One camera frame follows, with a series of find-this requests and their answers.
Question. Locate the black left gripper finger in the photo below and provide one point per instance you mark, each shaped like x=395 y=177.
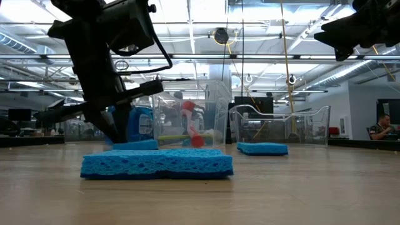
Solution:
x=122 y=122
x=101 y=122

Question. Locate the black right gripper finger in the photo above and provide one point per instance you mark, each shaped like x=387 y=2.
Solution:
x=347 y=43
x=340 y=29

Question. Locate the blue dish soap bottle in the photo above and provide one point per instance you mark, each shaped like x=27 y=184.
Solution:
x=140 y=123

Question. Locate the blue cellulose sponge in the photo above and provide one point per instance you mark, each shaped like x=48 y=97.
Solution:
x=156 y=164
x=262 y=149
x=137 y=145

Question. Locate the red dish brush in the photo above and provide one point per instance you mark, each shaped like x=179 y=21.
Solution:
x=197 y=141

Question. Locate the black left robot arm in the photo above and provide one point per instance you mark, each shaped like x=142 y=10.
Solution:
x=78 y=9

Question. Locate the low clear plastic bin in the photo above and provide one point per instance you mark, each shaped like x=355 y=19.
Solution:
x=75 y=131
x=281 y=128

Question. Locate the person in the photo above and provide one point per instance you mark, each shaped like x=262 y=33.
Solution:
x=178 y=95
x=379 y=129

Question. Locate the black monitor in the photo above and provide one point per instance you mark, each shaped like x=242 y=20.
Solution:
x=18 y=114
x=253 y=101

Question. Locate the red box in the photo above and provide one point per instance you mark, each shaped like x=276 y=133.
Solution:
x=333 y=130

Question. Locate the tall clear plastic bin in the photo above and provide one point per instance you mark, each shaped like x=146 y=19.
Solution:
x=218 y=109

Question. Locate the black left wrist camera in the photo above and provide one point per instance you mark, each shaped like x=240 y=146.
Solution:
x=131 y=25

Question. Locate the black wall screen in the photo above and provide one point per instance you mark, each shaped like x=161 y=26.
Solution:
x=393 y=109

